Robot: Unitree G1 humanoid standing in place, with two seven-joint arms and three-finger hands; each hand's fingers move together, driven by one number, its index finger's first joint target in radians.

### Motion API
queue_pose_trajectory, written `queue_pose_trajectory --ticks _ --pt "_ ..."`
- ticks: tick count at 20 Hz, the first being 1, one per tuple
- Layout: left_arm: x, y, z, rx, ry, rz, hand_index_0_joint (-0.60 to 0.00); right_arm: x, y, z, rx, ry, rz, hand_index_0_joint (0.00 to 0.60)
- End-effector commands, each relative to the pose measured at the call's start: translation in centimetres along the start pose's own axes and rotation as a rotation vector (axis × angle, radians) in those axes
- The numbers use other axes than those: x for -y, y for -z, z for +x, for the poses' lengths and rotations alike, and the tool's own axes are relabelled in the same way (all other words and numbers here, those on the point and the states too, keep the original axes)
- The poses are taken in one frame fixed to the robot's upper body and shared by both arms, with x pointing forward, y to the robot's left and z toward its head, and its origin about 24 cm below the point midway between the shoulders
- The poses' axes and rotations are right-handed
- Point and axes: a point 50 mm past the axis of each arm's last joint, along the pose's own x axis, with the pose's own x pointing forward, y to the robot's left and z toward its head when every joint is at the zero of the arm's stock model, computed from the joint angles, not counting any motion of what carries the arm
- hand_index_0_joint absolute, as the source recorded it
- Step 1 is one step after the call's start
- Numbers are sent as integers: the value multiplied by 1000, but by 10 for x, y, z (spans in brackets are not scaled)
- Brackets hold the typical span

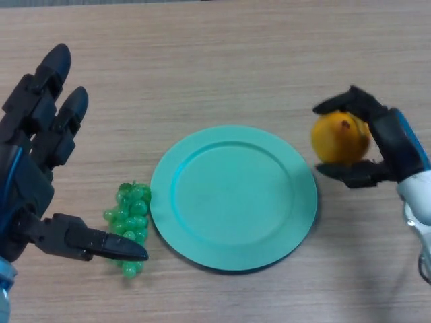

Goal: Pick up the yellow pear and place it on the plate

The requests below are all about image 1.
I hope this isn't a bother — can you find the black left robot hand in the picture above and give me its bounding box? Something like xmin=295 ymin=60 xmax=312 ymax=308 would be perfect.
xmin=0 ymin=42 xmax=150 ymax=264

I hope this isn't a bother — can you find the green round plate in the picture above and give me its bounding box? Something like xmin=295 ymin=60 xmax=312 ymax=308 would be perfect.
xmin=150 ymin=124 xmax=319 ymax=273

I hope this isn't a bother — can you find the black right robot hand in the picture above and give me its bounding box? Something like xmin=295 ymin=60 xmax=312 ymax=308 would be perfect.
xmin=312 ymin=85 xmax=426 ymax=189

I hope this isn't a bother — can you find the green grape bunch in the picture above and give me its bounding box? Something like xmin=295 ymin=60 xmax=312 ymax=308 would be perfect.
xmin=102 ymin=180 xmax=152 ymax=279

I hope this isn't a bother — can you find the yellow pear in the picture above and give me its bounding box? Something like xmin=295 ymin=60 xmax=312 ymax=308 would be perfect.
xmin=311 ymin=110 xmax=372 ymax=166

